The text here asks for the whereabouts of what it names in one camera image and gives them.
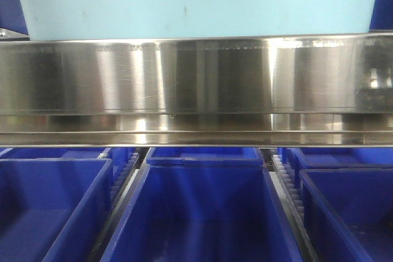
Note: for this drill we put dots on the stainless steel shelf front beam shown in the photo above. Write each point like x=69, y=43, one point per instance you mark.
x=317, y=90

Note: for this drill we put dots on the dark blue bin lower right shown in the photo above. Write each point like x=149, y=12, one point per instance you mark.
x=348, y=213

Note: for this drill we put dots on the dark blue bin lower centre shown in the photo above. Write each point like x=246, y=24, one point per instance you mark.
x=203, y=213

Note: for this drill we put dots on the dark blue bin rear right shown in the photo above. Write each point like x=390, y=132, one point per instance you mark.
x=336, y=158

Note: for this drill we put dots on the light blue plastic bin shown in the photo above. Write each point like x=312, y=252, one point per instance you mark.
x=121, y=19

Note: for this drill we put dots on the dark blue bin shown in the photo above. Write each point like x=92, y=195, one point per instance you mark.
x=336, y=158
x=53, y=209
x=203, y=213
x=348, y=213
x=201, y=156

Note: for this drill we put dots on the dark blue bin rear centre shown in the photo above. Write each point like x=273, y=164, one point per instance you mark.
x=201, y=156

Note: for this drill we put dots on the white roller conveyor track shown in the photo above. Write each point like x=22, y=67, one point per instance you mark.
x=292, y=194

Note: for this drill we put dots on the dark blue bin lower left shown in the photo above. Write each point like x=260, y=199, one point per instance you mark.
x=53, y=209

